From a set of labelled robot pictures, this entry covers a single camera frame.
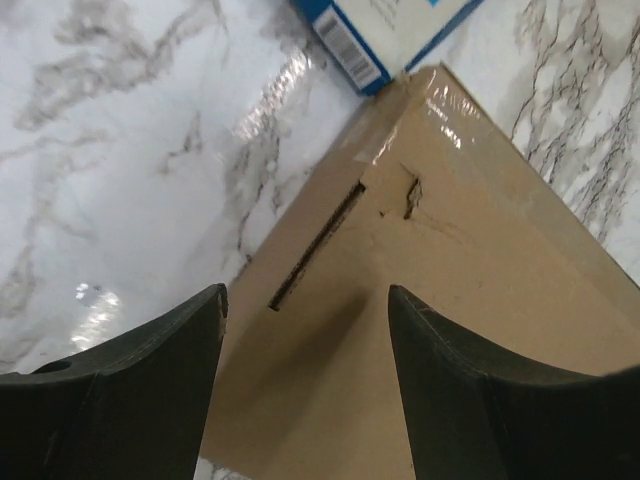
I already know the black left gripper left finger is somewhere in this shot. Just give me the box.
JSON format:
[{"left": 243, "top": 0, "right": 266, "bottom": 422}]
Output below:
[{"left": 1, "top": 284, "right": 228, "bottom": 480}]

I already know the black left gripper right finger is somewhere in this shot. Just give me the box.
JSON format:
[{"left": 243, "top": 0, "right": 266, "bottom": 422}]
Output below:
[{"left": 388, "top": 285, "right": 639, "bottom": 479}]

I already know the brown cardboard express box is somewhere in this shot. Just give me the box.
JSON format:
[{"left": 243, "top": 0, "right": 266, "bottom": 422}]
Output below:
[{"left": 201, "top": 66, "right": 639, "bottom": 479}]

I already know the blue razor box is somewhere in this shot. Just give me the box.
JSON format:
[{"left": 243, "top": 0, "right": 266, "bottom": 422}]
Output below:
[{"left": 294, "top": 0, "right": 480, "bottom": 96}]

